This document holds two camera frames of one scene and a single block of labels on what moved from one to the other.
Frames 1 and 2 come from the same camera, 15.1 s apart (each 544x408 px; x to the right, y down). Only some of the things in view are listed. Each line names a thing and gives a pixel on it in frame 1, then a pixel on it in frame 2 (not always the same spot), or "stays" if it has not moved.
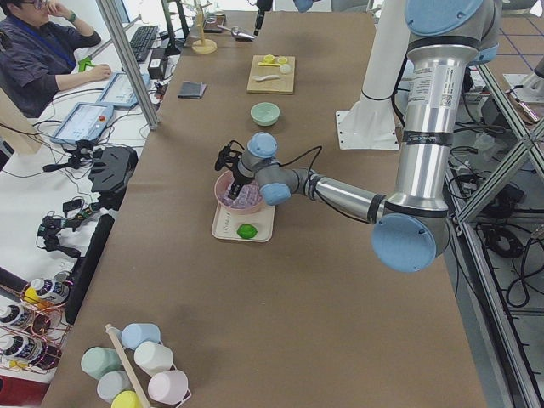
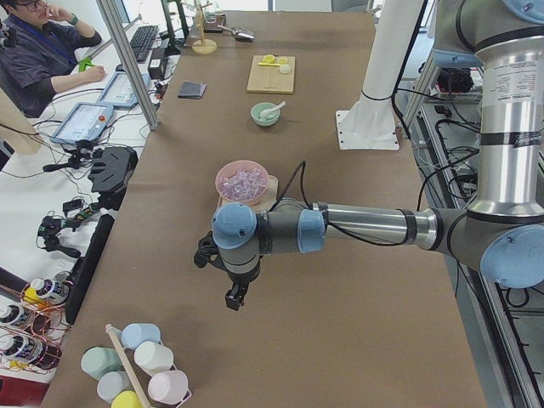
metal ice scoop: (236, 32) stays
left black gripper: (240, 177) -> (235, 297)
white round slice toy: (285, 68) stays
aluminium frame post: (117, 38) stays
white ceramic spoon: (260, 78) -> (269, 112)
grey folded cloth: (191, 90) stays
